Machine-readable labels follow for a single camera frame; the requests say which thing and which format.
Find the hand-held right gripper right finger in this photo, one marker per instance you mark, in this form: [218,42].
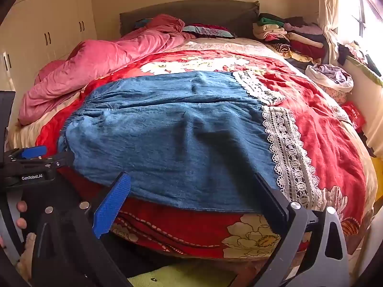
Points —
[273,200]

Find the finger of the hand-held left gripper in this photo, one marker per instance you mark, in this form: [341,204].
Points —
[58,160]
[34,152]

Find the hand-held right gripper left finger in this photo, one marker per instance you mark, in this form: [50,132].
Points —
[112,204]

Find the blue denim pants lace trim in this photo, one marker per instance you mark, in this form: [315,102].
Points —
[179,140]

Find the person's left hand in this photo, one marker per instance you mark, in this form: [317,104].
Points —
[21,207]

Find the black cloth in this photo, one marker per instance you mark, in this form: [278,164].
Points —
[134,257]

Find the tan fluffy cloth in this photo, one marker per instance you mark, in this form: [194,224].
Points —
[27,254]

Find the red floral blanket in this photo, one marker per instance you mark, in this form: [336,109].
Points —
[329,143]

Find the pink duvet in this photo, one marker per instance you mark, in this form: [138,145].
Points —
[89,65]

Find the red plastic bag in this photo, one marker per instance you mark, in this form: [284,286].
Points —
[354,115]

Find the cream wardrobe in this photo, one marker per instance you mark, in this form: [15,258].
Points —
[45,21]

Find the printed fabric laundry basket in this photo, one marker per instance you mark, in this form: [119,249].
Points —
[332,76]

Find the teal cloth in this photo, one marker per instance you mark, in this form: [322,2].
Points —
[143,23]

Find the stack of folded clothes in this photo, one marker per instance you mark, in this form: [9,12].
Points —
[299,39]

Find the white fleece blanket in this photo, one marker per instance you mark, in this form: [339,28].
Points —
[224,44]

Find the dark clothes pile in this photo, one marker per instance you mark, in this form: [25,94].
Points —
[347,50]

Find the patterned pillow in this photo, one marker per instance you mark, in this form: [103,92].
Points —
[206,31]

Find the cream curtain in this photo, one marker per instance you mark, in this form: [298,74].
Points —
[327,12]

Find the grey bed headboard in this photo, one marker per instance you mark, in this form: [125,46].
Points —
[209,13]

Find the window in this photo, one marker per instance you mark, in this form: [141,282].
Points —
[350,12]

